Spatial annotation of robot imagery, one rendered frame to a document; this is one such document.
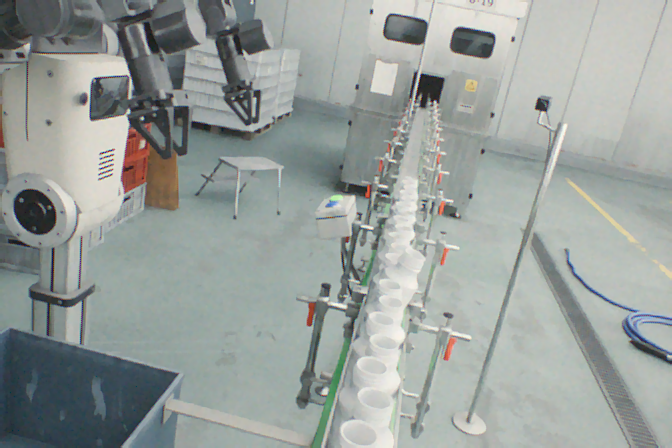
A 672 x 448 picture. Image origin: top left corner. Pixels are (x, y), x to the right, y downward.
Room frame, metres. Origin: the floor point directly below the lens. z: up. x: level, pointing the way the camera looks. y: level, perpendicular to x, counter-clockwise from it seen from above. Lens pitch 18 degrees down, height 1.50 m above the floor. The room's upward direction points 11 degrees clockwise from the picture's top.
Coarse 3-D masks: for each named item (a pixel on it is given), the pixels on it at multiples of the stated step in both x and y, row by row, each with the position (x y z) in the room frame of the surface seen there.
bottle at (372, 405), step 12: (360, 396) 0.49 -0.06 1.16; (372, 396) 0.50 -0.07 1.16; (384, 396) 0.50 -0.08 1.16; (360, 408) 0.48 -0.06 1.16; (372, 408) 0.47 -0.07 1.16; (384, 408) 0.47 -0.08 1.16; (348, 420) 0.49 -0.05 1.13; (372, 420) 0.47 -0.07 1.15; (384, 420) 0.47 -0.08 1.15; (384, 432) 0.48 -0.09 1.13; (384, 444) 0.47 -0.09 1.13
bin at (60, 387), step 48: (0, 336) 0.77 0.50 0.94; (48, 336) 0.79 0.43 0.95; (0, 384) 0.77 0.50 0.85; (48, 384) 0.79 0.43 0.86; (96, 384) 0.78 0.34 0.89; (144, 384) 0.77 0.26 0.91; (0, 432) 0.77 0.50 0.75; (48, 432) 0.79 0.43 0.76; (96, 432) 0.78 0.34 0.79; (144, 432) 0.64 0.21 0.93; (288, 432) 0.70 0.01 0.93
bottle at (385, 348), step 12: (372, 336) 0.61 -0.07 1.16; (384, 336) 0.62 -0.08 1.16; (372, 348) 0.59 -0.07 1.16; (384, 348) 0.62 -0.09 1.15; (396, 348) 0.60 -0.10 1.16; (384, 360) 0.59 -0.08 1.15; (396, 360) 0.60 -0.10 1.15; (396, 372) 0.61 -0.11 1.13; (396, 384) 0.59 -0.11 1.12; (396, 396) 0.59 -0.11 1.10
